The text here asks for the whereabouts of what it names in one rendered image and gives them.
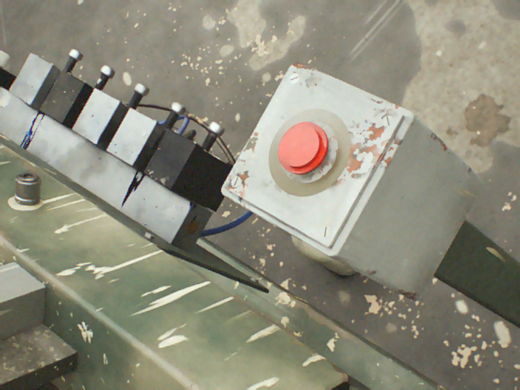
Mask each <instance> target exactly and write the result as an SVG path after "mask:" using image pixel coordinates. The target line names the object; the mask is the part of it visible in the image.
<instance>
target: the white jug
mask: <svg viewBox="0 0 520 390"><path fill-rule="evenodd" d="M291 236H292V235H291ZM292 242H293V244H294V245H295V247H296V249H297V251H298V252H299V253H300V254H301V255H302V256H303V257H304V258H306V259H308V260H310V261H312V262H316V263H318V264H320V265H322V266H324V267H326V268H327V269H329V270H330V271H332V272H335V273H337V274H339V275H352V274H354V273H357V271H355V270H353V269H351V268H349V267H347V266H346V265H343V264H341V263H340V262H338V261H336V260H334V259H332V258H330V257H328V256H327V255H325V254H323V253H322V252H320V251H317V250H316V249H315V248H313V247H311V246H309V245H308V244H306V243H304V242H303V241H301V240H299V239H298V238H295V237H293V236H292Z"/></svg>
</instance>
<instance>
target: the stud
mask: <svg viewBox="0 0 520 390"><path fill-rule="evenodd" d="M40 192H41V178H40V177H39V176H38V175H37V174H36V173H33V172H23V173H20V174H19V175H18V176H17V177H16V178H15V201H16V202H17V203H19V204H23V205H33V204H37V203H39V201H40Z"/></svg>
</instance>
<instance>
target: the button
mask: <svg viewBox="0 0 520 390"><path fill-rule="evenodd" d="M328 145H329V143H328V138H327V134H326V132H325V131H324V130H323V129H322V128H321V127H320V126H319V125H317V124H315V123H312V122H307V121H305V122H301V123H298V124H296V125H294V126H293V127H291V128H290V129H289V130H288V131H287V132H286V133H285V134H284V136H283V137H282V139H281V141H280V143H279V151H278V154H279V161H280V162H281V164H282V166H283V167H284V168H285V169H286V170H288V171H289V172H291V173H293V174H297V175H304V174H307V173H311V172H312V171H314V170H315V169H316V168H318V167H319V166H320V165H321V163H322V162H323V161H324V159H325V157H326V155H327V151H328Z"/></svg>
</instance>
